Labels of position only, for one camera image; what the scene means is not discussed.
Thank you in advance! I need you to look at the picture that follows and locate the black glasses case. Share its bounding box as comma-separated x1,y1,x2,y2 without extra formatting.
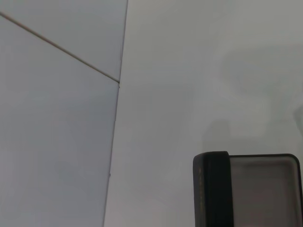
192,150,303,227

